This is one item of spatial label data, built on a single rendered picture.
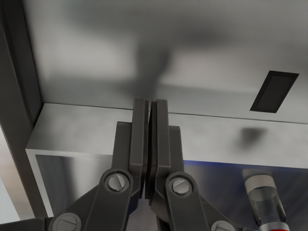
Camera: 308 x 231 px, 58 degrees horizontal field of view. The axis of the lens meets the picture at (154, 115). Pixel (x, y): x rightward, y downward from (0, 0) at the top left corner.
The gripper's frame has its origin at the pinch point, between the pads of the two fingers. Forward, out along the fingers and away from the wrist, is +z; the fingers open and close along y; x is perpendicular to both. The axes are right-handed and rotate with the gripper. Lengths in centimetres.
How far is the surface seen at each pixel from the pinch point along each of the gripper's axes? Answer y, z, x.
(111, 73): -2.1, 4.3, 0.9
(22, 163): -7.4, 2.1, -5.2
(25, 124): -6.5, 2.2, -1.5
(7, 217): -91, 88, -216
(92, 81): -3.1, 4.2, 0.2
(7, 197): -83, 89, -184
